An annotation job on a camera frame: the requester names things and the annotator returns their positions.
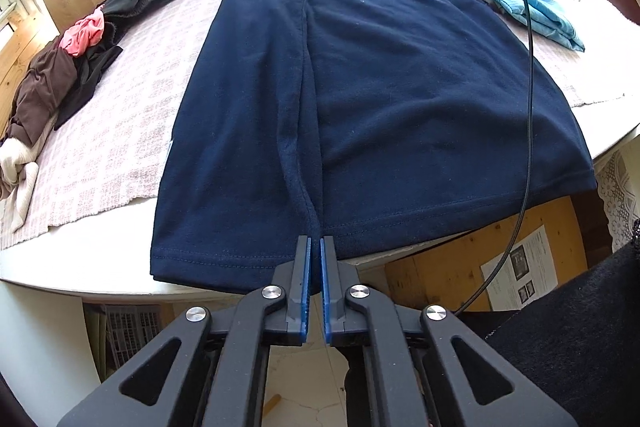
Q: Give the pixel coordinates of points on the brown garment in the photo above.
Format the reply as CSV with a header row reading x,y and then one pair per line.
x,y
40,92

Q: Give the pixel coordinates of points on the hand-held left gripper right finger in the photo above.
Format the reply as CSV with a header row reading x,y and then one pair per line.
x,y
328,292

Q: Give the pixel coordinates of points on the white garment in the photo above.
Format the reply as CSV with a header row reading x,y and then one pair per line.
x,y
17,167

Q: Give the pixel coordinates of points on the pink garment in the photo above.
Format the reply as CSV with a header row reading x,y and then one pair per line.
x,y
82,34

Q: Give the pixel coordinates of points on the plastic crate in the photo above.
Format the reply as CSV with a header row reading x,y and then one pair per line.
x,y
125,327

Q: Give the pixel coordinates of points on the pink plaid blanket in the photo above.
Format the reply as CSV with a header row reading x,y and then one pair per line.
x,y
125,132

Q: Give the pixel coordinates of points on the navy blue shirt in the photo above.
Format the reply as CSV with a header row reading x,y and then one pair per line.
x,y
400,82

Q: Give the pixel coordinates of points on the white paper sheet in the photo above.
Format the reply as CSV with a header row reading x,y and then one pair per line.
x,y
530,267

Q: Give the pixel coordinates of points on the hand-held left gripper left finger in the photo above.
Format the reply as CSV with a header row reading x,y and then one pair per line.
x,y
303,292

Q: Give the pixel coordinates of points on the person's black clothing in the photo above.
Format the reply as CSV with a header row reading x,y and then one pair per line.
x,y
575,332

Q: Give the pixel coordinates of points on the white lace cloth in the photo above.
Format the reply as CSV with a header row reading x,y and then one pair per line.
x,y
620,192

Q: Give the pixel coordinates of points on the cardboard box with label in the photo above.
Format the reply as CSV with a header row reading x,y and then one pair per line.
x,y
450,267

